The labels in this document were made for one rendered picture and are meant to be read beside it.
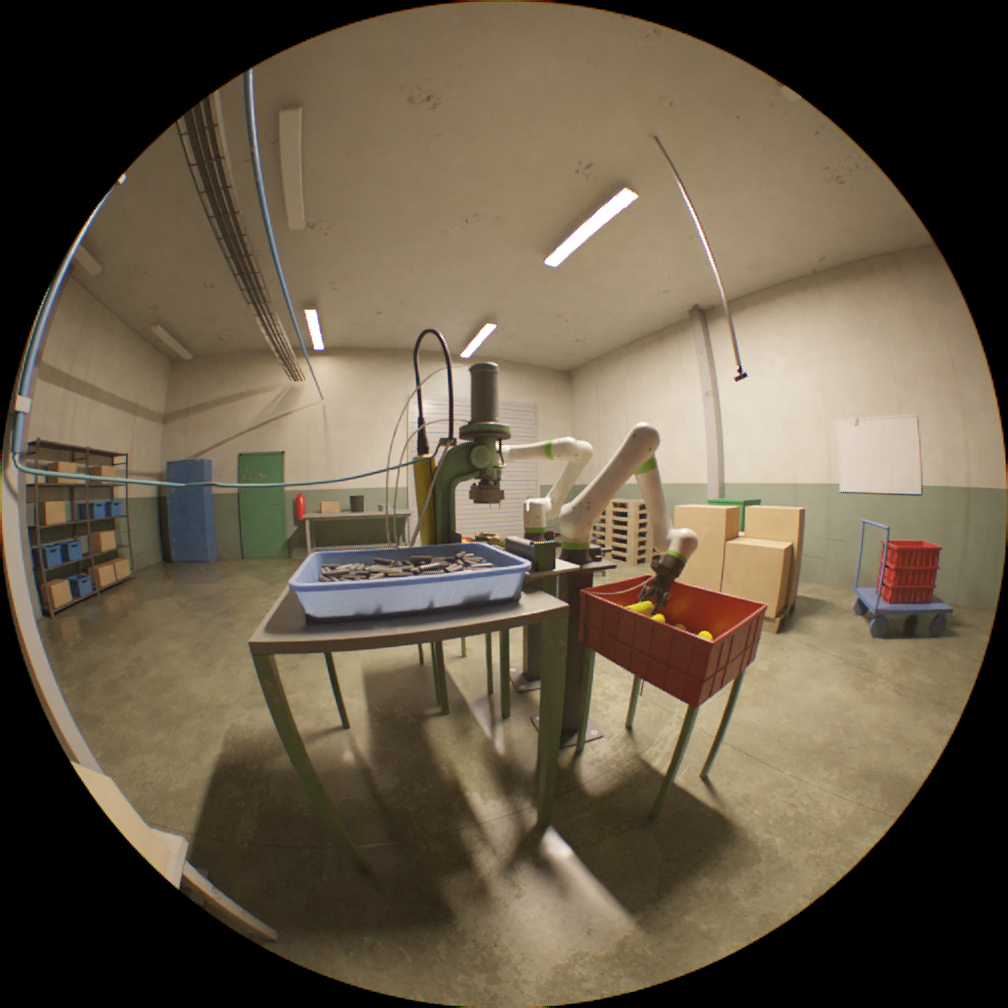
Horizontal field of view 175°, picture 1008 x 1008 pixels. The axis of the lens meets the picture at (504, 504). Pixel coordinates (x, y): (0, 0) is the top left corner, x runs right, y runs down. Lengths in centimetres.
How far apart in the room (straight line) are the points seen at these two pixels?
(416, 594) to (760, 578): 282
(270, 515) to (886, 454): 956
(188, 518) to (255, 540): 149
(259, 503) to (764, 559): 750
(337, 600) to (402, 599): 14
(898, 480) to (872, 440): 59
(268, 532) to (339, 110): 646
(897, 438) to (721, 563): 296
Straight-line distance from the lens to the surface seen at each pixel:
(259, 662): 75
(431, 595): 75
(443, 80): 315
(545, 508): 189
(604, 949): 127
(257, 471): 696
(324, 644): 69
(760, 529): 346
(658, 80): 328
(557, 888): 132
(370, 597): 73
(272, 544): 694
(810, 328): 539
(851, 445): 491
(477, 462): 126
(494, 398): 133
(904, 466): 488
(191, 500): 711
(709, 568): 333
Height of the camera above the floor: 123
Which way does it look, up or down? 3 degrees down
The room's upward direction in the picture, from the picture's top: 1 degrees counter-clockwise
